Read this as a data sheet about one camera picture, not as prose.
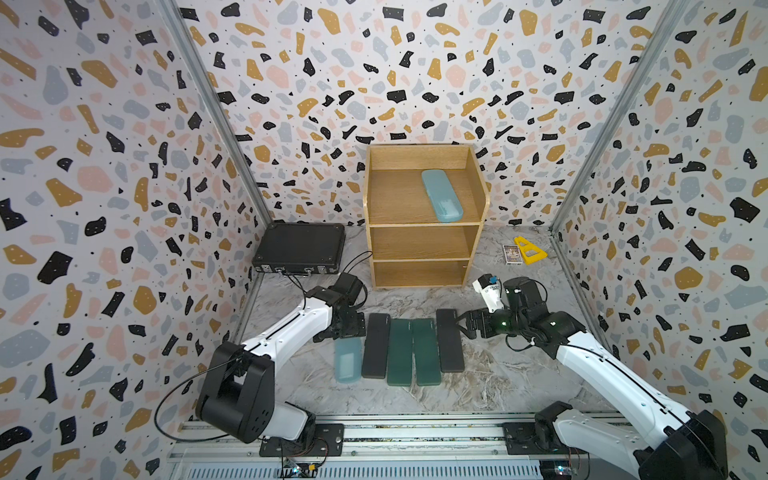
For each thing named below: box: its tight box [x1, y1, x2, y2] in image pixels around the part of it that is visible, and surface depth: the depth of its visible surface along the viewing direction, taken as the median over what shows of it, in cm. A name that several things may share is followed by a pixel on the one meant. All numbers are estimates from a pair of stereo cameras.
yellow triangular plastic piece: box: [514, 236, 548, 265], surface depth 116 cm
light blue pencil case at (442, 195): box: [422, 170, 464, 222], surface depth 85 cm
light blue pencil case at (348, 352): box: [334, 336, 366, 384], surface depth 89 cm
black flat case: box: [252, 220, 346, 275], surface depth 112 cm
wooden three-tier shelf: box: [364, 144, 490, 290], surface depth 94 cm
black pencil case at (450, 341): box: [436, 308, 465, 373], surface depth 91 cm
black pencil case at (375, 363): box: [362, 313, 391, 379], surface depth 89 cm
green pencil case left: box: [388, 319, 413, 387], surface depth 90 cm
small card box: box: [502, 245, 523, 265], surface depth 115 cm
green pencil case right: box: [412, 318, 441, 386], surface depth 91 cm
